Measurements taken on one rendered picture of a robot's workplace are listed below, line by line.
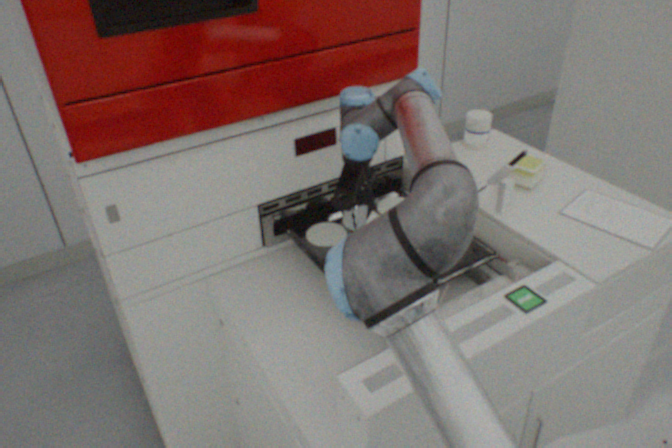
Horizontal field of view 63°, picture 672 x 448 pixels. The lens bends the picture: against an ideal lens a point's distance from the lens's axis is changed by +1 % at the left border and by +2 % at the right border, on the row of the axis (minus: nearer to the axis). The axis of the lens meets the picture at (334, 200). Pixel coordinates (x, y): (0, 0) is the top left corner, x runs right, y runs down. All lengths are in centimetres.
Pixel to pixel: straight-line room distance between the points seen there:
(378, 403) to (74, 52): 77
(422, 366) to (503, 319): 35
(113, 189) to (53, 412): 132
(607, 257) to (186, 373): 108
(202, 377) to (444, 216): 105
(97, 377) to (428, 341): 182
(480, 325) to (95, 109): 80
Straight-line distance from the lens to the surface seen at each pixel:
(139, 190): 122
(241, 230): 136
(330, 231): 136
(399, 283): 74
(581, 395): 151
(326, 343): 119
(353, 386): 94
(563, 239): 129
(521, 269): 128
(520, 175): 142
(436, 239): 72
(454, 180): 76
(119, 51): 106
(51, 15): 103
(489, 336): 104
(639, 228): 139
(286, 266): 138
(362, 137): 106
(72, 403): 237
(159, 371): 154
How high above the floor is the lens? 170
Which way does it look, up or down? 33 degrees down
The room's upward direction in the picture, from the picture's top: 2 degrees counter-clockwise
